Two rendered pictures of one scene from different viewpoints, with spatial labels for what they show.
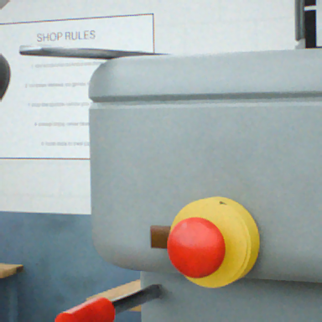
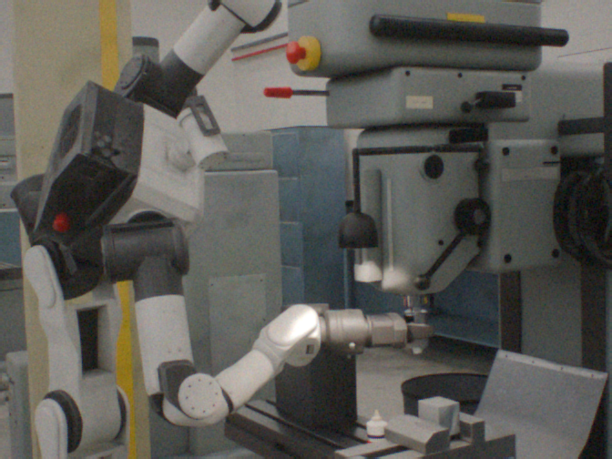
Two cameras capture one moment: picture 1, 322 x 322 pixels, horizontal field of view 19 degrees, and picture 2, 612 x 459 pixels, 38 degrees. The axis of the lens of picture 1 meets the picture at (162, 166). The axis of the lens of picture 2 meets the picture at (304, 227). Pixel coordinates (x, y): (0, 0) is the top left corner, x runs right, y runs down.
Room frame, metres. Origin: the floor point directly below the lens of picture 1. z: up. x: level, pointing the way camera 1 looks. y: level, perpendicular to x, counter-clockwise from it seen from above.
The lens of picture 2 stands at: (-0.70, -0.87, 1.55)
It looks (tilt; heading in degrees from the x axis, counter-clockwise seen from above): 4 degrees down; 32
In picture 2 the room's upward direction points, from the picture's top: 2 degrees counter-clockwise
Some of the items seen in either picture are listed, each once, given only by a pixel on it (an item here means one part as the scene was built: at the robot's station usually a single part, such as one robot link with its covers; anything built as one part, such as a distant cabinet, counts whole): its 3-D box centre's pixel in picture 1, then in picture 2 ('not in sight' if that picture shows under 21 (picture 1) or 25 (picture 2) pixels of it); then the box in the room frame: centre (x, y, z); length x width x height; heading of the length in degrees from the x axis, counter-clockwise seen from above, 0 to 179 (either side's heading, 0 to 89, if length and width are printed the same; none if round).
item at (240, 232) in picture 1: (214, 241); (307, 53); (0.66, -0.03, 1.76); 0.06 x 0.02 x 0.06; 63
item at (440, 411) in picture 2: not in sight; (438, 416); (0.84, -0.19, 1.07); 0.06 x 0.05 x 0.06; 64
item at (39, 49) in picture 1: (119, 54); not in sight; (0.79, 0.03, 1.89); 0.24 x 0.04 x 0.01; 152
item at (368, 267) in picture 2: not in sight; (367, 224); (0.77, -0.09, 1.44); 0.04 x 0.04 x 0.21; 63
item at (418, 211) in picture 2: not in sight; (415, 208); (0.87, -0.14, 1.47); 0.21 x 0.19 x 0.32; 63
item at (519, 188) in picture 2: not in sight; (488, 203); (1.04, -0.23, 1.47); 0.24 x 0.19 x 0.26; 63
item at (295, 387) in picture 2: not in sight; (313, 372); (1.10, 0.25, 1.06); 0.22 x 0.12 x 0.20; 56
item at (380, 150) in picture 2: not in sight; (398, 149); (0.66, -0.21, 1.58); 0.17 x 0.01 x 0.01; 81
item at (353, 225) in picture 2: not in sight; (357, 229); (0.68, -0.12, 1.44); 0.07 x 0.07 x 0.06
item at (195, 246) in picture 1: (199, 246); (296, 53); (0.64, -0.02, 1.76); 0.04 x 0.03 x 0.04; 63
